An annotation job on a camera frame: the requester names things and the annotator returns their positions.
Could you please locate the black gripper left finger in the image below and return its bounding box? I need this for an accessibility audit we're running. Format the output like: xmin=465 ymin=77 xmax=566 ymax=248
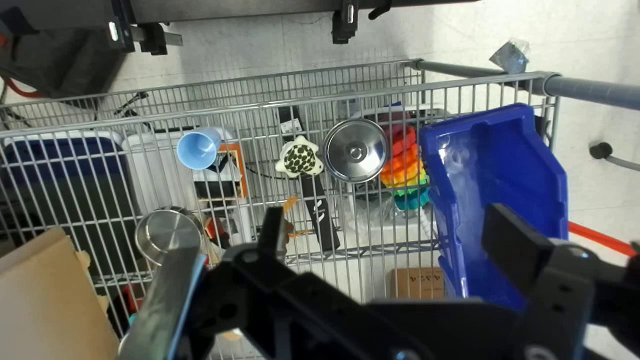
xmin=258 ymin=206 xmax=286 ymax=258

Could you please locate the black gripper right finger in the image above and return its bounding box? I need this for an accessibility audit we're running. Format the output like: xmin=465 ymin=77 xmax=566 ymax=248
xmin=482 ymin=203 xmax=554 ymax=291

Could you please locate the round steel pot lid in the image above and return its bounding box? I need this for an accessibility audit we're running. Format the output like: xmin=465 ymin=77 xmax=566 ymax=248
xmin=322 ymin=117 xmax=387 ymax=182

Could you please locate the small steel pan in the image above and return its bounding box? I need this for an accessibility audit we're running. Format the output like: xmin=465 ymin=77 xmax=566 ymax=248
xmin=133 ymin=206 xmax=204 ymax=265

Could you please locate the blue plastic storage bin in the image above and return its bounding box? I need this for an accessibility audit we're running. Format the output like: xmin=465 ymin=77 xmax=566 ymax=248
xmin=419 ymin=104 xmax=568 ymax=310

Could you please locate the light blue plastic cup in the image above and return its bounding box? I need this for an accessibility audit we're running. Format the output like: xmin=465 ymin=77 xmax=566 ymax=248
xmin=176 ymin=128 xmax=222 ymax=169

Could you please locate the rainbow stacking toy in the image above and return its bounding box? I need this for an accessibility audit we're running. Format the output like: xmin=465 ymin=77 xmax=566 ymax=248
xmin=380 ymin=125 xmax=430 ymax=211

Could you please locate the brown cardboard box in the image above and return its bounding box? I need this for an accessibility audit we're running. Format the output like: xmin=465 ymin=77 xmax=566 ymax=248
xmin=0 ymin=228 xmax=117 ymax=360

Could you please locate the wire shelf rack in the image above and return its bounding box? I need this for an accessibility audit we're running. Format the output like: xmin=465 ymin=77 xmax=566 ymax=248
xmin=0 ymin=58 xmax=640 ymax=338

